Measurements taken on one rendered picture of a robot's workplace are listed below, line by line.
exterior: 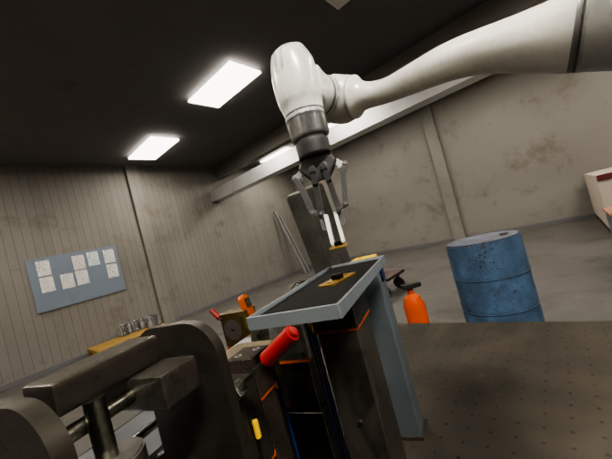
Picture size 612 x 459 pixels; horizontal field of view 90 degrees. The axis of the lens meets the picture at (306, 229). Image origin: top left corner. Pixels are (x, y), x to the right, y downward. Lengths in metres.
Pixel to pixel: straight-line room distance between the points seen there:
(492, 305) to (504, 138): 7.09
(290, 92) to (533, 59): 0.41
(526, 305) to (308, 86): 2.50
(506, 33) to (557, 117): 8.94
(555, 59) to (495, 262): 2.26
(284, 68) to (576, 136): 8.95
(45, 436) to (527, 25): 0.65
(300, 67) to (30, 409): 0.65
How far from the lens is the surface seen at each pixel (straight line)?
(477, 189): 9.56
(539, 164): 9.42
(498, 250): 2.73
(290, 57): 0.73
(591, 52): 0.56
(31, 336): 7.87
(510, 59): 0.57
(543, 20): 0.57
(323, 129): 0.69
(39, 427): 0.31
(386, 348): 0.84
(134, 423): 0.74
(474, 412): 1.03
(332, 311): 0.39
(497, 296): 2.79
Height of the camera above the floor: 1.26
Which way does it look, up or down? 1 degrees up
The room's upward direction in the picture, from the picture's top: 15 degrees counter-clockwise
